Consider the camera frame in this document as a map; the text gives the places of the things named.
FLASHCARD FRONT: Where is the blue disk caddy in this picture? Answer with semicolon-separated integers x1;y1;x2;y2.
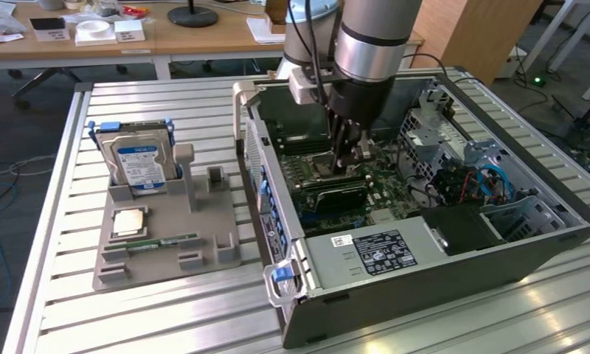
88;118;181;195

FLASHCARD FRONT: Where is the hard disk blue label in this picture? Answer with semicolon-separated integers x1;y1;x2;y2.
97;128;170;195

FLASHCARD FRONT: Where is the green RAM stick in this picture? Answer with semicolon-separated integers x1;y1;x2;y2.
105;231;201;251

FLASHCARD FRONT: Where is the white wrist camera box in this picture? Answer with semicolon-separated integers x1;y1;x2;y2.
288;69;333;106

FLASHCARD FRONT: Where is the plain white box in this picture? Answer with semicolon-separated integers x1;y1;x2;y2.
113;20;145;43

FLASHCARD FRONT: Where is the white metal table frame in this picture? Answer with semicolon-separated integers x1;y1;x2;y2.
513;0;590;103

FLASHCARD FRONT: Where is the silver CPU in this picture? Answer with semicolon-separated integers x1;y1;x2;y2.
112;209;147;235

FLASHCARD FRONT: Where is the white box black top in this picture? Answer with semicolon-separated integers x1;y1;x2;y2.
31;17;71;42

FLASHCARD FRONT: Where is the open dark PC case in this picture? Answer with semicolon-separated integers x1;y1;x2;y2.
232;72;590;350

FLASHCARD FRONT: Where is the slotted metal disk bay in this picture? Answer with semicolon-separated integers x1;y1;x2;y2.
480;195;568;243

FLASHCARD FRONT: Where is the wooden cabinet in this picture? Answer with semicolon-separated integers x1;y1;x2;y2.
410;0;545;84

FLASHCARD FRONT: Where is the black round lamp base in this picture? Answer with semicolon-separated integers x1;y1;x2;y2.
166;5;220;28

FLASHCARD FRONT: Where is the clear plastic bag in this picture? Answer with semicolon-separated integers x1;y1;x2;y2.
0;0;31;34

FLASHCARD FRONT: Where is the grey power supply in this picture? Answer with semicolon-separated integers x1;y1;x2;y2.
302;217;454;292

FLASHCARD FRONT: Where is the green motherboard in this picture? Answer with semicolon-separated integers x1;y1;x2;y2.
269;121;424;237

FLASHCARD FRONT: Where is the blue wire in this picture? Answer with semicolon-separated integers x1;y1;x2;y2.
473;164;517;206

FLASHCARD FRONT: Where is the black plastic duct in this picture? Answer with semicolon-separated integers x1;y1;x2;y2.
420;205;506;256

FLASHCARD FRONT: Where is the CPU socket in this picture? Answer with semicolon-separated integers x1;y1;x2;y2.
306;150;348;178

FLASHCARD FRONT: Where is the brown cardboard box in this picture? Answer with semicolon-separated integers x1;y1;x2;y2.
265;0;290;27

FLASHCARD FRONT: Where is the green graphics card black cover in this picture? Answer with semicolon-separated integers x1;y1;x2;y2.
310;183;370;217

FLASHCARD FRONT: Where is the grey parts rack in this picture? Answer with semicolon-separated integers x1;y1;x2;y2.
92;143;242;292

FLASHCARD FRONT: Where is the light wooden desk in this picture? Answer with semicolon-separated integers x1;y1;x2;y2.
0;0;160;71
155;0;426;80

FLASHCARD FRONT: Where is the silver socket cover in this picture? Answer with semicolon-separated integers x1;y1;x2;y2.
356;135;381;165

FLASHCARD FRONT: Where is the white paper stack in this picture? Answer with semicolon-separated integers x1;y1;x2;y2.
245;16;288;45

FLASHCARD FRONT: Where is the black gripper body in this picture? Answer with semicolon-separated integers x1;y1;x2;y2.
325;75;393;131

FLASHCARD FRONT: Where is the perforated metal disk bay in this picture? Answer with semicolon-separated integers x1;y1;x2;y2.
397;86;473;178

